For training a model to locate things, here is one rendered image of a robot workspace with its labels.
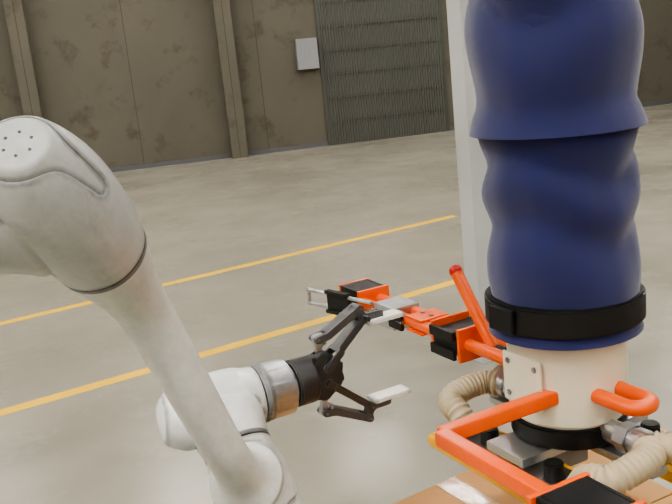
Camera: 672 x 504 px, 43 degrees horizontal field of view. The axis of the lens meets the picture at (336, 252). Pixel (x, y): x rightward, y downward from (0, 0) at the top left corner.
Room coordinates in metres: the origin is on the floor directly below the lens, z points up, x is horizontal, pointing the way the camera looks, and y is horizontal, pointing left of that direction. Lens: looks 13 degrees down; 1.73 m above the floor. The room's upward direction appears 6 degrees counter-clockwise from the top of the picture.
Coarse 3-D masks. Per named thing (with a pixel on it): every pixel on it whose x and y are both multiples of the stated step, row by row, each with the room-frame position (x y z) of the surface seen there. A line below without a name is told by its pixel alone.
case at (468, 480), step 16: (448, 480) 1.42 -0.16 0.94; (464, 480) 1.42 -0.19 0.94; (480, 480) 1.41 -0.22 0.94; (416, 496) 1.38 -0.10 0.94; (432, 496) 1.37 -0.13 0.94; (448, 496) 1.37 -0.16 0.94; (464, 496) 1.36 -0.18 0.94; (480, 496) 1.36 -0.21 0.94; (496, 496) 1.35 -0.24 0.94; (512, 496) 1.34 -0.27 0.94
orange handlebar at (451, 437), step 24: (432, 312) 1.50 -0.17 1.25; (624, 384) 1.09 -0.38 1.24; (504, 408) 1.05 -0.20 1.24; (528, 408) 1.07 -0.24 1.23; (624, 408) 1.04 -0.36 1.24; (648, 408) 1.03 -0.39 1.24; (456, 432) 1.01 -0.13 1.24; (480, 432) 1.03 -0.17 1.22; (456, 456) 0.97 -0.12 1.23; (480, 456) 0.93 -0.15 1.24; (504, 480) 0.88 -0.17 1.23; (528, 480) 0.86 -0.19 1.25
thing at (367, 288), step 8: (360, 280) 1.74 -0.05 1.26; (368, 280) 1.74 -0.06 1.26; (344, 288) 1.70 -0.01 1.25; (352, 288) 1.68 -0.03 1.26; (360, 288) 1.68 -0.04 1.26; (368, 288) 1.67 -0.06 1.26; (376, 288) 1.67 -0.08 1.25; (384, 288) 1.68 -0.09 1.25; (352, 296) 1.68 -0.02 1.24; (360, 296) 1.65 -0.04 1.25; (368, 296) 1.66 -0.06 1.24; (376, 296) 1.67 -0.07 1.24
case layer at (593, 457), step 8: (592, 456) 2.20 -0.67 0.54; (600, 456) 2.20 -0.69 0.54; (576, 464) 2.16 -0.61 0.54; (648, 480) 2.04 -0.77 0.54; (640, 488) 2.00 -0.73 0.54; (648, 488) 2.00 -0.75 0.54; (656, 488) 2.00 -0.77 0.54; (664, 488) 1.99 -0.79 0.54; (640, 496) 1.97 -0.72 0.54; (648, 496) 1.96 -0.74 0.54; (656, 496) 1.96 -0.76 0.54; (664, 496) 1.96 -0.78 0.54
